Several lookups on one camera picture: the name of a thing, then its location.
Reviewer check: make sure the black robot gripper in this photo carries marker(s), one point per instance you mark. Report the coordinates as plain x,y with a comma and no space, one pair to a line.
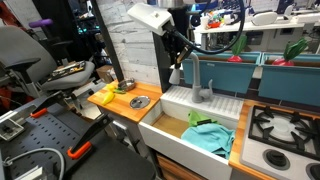
174,45

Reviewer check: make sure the grey toy faucet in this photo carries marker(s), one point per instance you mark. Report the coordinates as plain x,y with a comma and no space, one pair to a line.
196,83

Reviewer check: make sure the blue planter bin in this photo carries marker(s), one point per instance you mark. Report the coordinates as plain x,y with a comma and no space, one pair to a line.
290,83
226,75

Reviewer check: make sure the colourful toy pile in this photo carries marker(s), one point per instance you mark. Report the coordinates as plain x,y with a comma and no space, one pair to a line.
215,20

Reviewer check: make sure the grey wood backsplash panel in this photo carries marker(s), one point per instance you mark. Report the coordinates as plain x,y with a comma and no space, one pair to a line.
133,50

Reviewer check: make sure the red toy radish green leaves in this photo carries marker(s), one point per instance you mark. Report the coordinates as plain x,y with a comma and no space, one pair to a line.
290,53
237,50

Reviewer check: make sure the small steel pot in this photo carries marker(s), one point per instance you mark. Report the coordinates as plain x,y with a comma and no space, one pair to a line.
127,84

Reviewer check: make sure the round steel pot lid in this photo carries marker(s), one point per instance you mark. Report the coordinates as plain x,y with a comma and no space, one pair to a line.
140,102

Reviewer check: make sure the green cloth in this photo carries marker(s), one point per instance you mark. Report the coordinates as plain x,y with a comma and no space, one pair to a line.
196,118

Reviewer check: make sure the yellow toy carrot green stem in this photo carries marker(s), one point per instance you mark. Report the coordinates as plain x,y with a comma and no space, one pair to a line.
111,87

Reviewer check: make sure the wooden kitchen counter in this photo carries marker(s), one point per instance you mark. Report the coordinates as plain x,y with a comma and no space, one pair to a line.
120,105

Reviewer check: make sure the cardboard box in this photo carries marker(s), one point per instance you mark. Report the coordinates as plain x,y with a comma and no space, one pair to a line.
105,73

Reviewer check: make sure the yellow toy banana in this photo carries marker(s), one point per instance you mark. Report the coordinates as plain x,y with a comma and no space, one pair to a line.
108,97

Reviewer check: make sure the blue cloth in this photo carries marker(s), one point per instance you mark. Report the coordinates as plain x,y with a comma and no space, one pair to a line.
210,138

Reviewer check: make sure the white background table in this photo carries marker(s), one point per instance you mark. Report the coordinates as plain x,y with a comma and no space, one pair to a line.
266,28

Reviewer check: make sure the white rounded device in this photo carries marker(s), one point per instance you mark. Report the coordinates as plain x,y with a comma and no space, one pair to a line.
264,18

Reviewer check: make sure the white toy sink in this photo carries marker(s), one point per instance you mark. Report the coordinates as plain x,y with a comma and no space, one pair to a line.
186,155

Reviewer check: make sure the wooden stove counter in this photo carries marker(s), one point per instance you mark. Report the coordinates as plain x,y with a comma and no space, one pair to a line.
237,140

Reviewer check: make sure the black tray of tools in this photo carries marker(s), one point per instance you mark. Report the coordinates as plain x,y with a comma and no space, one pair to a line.
66,69

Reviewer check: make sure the grey toy stove black grates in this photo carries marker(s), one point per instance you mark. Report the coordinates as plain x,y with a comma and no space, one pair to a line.
283,133

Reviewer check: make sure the purple cylinder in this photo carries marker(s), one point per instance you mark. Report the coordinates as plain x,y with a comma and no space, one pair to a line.
40,23

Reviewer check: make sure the grey office chair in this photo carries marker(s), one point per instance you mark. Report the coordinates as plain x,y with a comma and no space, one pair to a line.
23,50

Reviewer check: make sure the black kitchen frame post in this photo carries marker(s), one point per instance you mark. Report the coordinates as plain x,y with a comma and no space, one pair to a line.
161,73
106,43

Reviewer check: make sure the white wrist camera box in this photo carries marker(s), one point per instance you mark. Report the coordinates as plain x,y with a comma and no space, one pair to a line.
150,16

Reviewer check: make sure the white switch box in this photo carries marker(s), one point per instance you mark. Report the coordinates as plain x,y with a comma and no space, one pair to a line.
10,128

